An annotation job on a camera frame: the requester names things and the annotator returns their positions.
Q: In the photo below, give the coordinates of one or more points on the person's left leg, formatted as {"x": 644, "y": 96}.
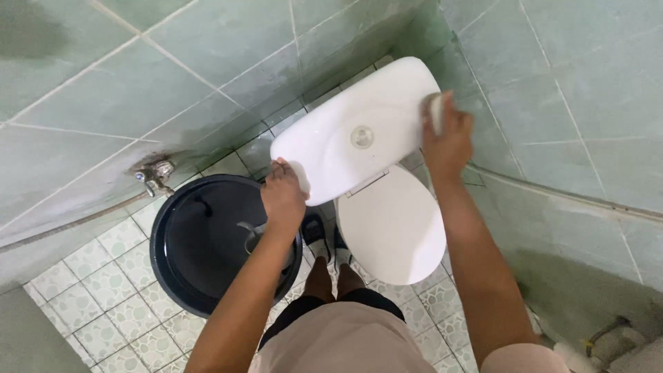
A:
{"x": 318, "y": 282}

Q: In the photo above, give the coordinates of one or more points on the person's right leg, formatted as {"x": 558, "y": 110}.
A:
{"x": 348, "y": 282}

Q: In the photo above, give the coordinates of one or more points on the person's left fingers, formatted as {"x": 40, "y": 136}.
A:
{"x": 279, "y": 167}

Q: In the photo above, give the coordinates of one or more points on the round flush button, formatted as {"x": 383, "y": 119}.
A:
{"x": 362, "y": 137}

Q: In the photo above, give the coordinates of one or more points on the white toilet tank lid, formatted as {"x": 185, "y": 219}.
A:
{"x": 352, "y": 129}

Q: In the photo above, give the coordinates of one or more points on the grey wall pipe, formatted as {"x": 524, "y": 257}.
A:
{"x": 564, "y": 194}

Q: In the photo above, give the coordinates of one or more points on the grey water dipper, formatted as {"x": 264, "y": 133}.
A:
{"x": 254, "y": 235}

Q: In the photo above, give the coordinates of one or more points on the white cleaning sponge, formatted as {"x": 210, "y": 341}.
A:
{"x": 436, "y": 111}

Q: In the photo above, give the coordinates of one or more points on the white toilet seat cover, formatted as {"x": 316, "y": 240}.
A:
{"x": 393, "y": 228}

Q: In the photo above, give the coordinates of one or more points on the person's leg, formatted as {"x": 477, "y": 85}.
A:
{"x": 348, "y": 282}
{"x": 318, "y": 282}

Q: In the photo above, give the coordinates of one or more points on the person's black shorts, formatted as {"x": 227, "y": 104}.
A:
{"x": 331, "y": 305}

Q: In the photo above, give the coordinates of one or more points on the person's right fingers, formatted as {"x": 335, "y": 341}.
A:
{"x": 440, "y": 111}

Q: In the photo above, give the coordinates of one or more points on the dark blue plastic bucket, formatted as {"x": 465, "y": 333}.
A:
{"x": 207, "y": 243}

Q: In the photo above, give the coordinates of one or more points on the metal wall tap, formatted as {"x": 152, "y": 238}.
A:
{"x": 155, "y": 176}

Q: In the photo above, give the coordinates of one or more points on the person's beige shirt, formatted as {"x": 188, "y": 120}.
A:
{"x": 352, "y": 342}

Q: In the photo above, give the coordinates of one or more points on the person's left hand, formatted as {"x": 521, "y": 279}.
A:
{"x": 282, "y": 196}

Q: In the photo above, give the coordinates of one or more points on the person's right hand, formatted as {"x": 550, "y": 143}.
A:
{"x": 445, "y": 142}

